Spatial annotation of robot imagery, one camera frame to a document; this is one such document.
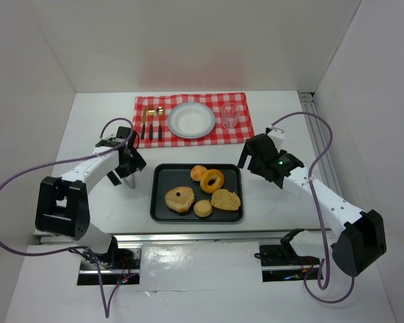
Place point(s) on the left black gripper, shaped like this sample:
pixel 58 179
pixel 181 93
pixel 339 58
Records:
pixel 122 171

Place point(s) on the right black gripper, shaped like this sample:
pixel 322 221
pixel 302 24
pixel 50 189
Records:
pixel 250 157

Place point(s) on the glazed ring donut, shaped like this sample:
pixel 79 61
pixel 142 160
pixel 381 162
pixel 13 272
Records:
pixel 211 181

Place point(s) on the speckled bread slice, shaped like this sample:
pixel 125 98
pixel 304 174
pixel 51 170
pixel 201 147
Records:
pixel 225 200

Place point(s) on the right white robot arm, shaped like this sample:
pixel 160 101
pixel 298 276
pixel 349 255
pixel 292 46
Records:
pixel 356 238

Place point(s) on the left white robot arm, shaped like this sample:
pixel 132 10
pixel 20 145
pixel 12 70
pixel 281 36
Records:
pixel 63 204

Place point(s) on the flat bread with hole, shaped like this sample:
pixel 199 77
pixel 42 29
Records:
pixel 180 199

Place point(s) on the red checkered cloth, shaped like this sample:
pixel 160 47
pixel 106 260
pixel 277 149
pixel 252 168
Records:
pixel 218 136

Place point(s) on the clear drinking glass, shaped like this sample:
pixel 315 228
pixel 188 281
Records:
pixel 229 115

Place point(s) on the small round bun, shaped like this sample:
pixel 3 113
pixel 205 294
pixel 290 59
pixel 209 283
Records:
pixel 197 172

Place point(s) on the small round muffin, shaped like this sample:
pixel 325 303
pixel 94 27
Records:
pixel 202 208

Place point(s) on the white round plate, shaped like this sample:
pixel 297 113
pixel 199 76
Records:
pixel 191 120

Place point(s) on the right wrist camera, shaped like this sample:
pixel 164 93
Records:
pixel 276 135

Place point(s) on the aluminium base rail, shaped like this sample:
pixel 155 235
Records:
pixel 200 237

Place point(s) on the aluminium side rail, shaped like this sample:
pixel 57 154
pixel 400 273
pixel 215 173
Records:
pixel 319 135

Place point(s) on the gold spoon black handle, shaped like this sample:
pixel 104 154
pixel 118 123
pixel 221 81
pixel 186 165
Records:
pixel 159 113

